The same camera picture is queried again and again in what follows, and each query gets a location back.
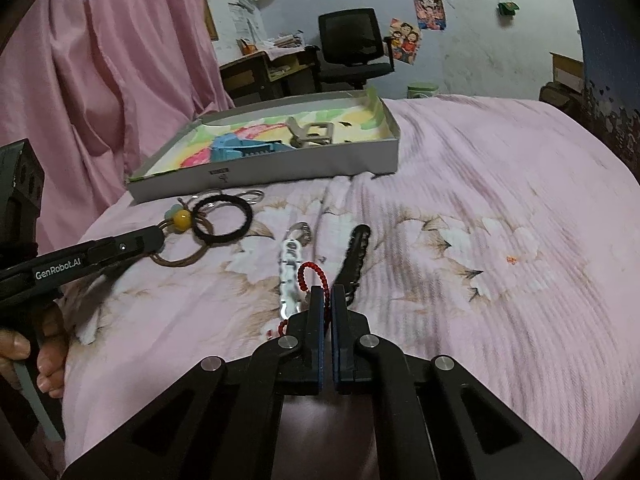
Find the black office chair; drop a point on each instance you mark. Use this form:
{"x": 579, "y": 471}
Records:
{"x": 352, "y": 49}

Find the blue patterned fabric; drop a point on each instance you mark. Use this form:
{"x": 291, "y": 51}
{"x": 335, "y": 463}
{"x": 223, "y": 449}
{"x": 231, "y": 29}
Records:
{"x": 610, "y": 47}

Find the blue hair claw clip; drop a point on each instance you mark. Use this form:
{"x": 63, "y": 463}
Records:
{"x": 230, "y": 147}

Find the dark wooden desk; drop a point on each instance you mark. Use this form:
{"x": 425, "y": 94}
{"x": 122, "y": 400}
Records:
{"x": 257, "y": 78}

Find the hanging green plant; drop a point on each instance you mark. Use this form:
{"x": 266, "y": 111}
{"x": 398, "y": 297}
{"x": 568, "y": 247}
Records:
{"x": 507, "y": 8}

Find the cartoon poster upper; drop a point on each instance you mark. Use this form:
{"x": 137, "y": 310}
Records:
{"x": 430, "y": 14}

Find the green plastic stool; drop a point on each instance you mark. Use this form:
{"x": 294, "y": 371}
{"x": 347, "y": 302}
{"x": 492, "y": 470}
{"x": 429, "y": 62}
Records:
{"x": 422, "y": 90}

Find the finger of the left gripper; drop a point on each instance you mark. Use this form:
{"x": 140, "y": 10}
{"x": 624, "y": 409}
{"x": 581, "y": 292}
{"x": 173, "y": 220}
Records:
{"x": 141, "y": 242}

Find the cardboard boxes pile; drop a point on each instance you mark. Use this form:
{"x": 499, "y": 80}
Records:
{"x": 565, "y": 90}

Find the grey colourful cardboard box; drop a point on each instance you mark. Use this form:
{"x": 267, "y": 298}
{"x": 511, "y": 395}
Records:
{"x": 365, "y": 139}

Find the beige hair claw clip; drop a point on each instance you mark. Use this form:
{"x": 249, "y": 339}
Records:
{"x": 314, "y": 133}

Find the person's left hand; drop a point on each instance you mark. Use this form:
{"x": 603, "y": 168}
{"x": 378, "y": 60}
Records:
{"x": 52, "y": 353}

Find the pink curtain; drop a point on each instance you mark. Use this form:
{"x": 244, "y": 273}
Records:
{"x": 98, "y": 86}

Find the cartoon poster lower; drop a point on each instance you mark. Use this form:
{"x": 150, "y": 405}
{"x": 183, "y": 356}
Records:
{"x": 405, "y": 39}

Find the cartoon poster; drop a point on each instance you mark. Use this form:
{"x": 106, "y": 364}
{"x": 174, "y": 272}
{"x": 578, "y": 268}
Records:
{"x": 430, "y": 14}
{"x": 405, "y": 39}

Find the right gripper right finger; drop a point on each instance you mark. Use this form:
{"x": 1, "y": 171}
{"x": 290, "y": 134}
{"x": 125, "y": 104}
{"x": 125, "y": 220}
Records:
{"x": 361, "y": 361}

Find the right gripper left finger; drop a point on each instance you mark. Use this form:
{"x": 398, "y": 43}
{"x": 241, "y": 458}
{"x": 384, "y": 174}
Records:
{"x": 293, "y": 364}

